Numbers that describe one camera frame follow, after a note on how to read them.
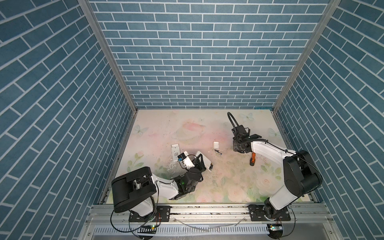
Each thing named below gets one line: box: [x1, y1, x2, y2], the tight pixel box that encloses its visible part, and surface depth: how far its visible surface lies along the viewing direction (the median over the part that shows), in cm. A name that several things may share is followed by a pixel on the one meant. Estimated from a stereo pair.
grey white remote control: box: [194, 151, 214, 172], surface depth 84 cm
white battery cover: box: [213, 141, 219, 149], surface depth 102 cm
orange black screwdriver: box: [249, 152, 256, 166], surface depth 92 cm
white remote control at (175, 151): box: [171, 143, 181, 162], surface depth 98 cm
